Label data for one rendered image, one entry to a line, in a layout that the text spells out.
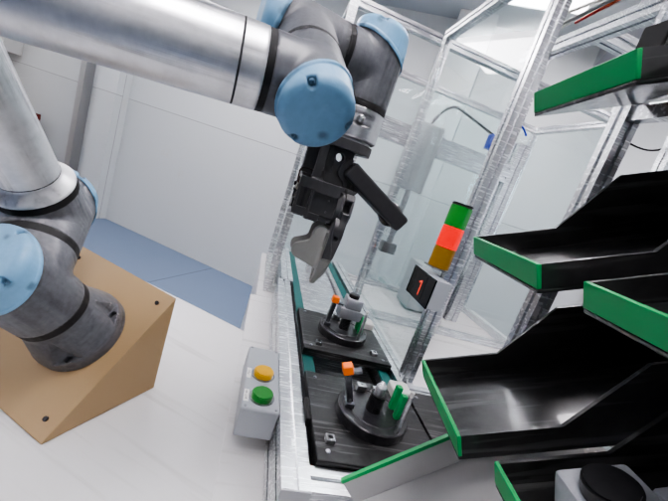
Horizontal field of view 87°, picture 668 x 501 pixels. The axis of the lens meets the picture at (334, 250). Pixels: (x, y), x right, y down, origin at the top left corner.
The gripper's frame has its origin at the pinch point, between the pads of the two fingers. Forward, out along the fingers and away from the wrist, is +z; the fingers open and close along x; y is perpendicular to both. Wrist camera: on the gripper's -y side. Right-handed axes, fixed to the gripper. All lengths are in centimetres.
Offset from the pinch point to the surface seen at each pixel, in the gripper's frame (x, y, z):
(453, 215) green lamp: -22.6, -29.8, -15.2
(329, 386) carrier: -12.7, -12.5, 26.3
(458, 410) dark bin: 22.3, -13.8, 3.4
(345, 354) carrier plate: -27.7, -19.1, 26.3
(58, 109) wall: -474, 286, 18
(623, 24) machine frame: -50, -72, -82
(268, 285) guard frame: -86, 0, 35
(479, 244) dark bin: 16.7, -12.2, -13.1
